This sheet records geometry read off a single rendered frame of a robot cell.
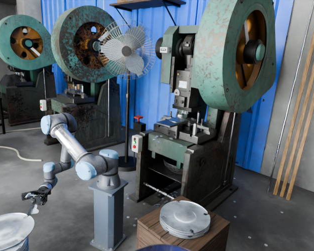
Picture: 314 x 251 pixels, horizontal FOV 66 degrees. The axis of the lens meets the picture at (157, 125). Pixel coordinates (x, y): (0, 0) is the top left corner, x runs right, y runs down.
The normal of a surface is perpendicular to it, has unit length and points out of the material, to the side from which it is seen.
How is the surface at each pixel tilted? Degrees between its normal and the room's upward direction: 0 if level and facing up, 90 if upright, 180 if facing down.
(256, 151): 90
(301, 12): 90
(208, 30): 76
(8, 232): 0
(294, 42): 90
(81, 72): 90
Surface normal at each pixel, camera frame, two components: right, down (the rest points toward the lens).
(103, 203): -0.44, 0.22
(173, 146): -0.66, 0.18
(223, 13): -0.57, -0.26
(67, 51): 0.73, 0.23
